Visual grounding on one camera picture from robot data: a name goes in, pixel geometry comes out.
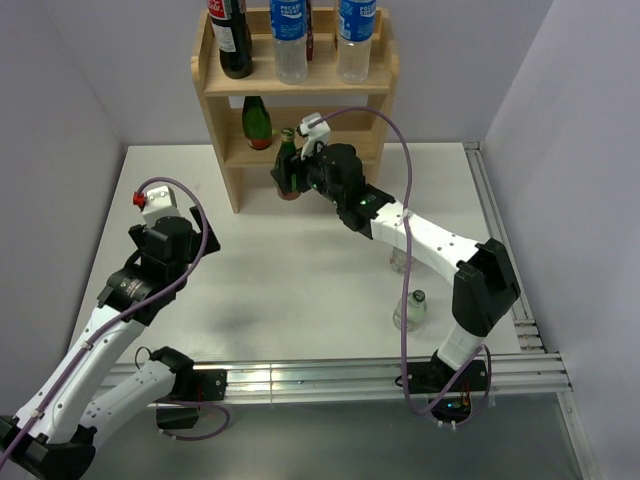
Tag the blue grape juice carton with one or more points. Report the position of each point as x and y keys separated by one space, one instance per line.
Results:
x=309 y=32

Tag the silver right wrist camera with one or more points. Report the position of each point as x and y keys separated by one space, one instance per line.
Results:
x=315 y=131

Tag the clear glass bottle front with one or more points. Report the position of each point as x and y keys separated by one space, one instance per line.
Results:
x=416 y=311

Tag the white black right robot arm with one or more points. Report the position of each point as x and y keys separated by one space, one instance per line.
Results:
x=481 y=274

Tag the green glass bottle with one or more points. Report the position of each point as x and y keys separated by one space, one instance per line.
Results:
x=283 y=174

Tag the Pocari Sweat bottle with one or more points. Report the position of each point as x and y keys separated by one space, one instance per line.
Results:
x=356 y=22
x=289 y=33

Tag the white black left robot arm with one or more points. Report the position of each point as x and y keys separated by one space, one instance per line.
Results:
x=56 y=434

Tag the clear glass bottle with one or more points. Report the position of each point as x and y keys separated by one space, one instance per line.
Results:
x=416 y=311
x=399 y=262

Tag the aluminium frame rail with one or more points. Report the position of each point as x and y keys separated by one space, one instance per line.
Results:
x=298 y=311

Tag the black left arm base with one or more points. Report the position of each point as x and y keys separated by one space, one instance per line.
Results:
x=202 y=386

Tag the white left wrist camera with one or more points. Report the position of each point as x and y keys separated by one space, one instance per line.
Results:
x=157 y=203

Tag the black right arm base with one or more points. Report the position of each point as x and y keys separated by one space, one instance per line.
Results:
x=430 y=377

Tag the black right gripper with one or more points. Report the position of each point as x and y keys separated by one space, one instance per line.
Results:
x=304 y=164

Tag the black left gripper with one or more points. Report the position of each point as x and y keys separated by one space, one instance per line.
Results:
x=196 y=242

